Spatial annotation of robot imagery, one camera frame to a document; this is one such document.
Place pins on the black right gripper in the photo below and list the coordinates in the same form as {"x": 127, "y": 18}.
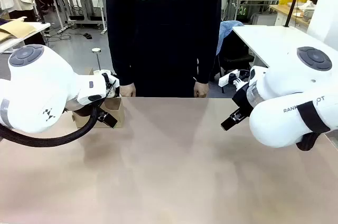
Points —
{"x": 244, "y": 100}

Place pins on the blue cloth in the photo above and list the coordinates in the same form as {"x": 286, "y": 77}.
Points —
{"x": 224, "y": 31}

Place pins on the person's right forearm black sleeve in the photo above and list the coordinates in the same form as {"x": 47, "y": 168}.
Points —
{"x": 121, "y": 70}

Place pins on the brown cardboard cup carrier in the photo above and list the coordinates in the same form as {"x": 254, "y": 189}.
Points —
{"x": 117, "y": 111}

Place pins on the round metal stand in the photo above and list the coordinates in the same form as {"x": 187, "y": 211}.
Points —
{"x": 96, "y": 50}

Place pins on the person torso in black hoodie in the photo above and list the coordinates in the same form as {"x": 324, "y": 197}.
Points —
{"x": 163, "y": 36}

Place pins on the person's right hand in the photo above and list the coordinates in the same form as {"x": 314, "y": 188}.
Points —
{"x": 128, "y": 90}

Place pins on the person's left forearm black sleeve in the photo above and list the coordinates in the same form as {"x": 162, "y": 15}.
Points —
{"x": 204, "y": 68}

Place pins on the brown cardboard sheets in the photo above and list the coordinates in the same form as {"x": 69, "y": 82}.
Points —
{"x": 16, "y": 29}

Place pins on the white side table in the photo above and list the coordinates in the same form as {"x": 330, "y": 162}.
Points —
{"x": 269, "y": 39}

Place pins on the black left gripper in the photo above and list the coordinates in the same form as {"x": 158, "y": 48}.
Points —
{"x": 102, "y": 114}

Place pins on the white table with cardboard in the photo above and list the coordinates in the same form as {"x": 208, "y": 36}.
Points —
{"x": 39, "y": 27}

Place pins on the light wooden table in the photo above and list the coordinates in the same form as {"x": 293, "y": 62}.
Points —
{"x": 283, "y": 10}

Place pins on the white floor power strip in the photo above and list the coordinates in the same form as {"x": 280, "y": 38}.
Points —
{"x": 63, "y": 29}

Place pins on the stacked white bowls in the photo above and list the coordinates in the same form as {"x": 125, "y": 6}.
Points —
{"x": 307, "y": 10}

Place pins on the person's left hand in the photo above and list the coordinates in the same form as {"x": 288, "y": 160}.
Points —
{"x": 201, "y": 89}

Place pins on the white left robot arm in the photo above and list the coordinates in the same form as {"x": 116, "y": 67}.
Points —
{"x": 39, "y": 89}

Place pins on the black chair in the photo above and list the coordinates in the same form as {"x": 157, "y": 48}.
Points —
{"x": 235, "y": 60}

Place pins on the black floor pedal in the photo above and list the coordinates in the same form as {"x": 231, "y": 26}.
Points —
{"x": 87, "y": 36}

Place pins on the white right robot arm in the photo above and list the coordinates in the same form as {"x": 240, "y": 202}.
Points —
{"x": 287, "y": 81}

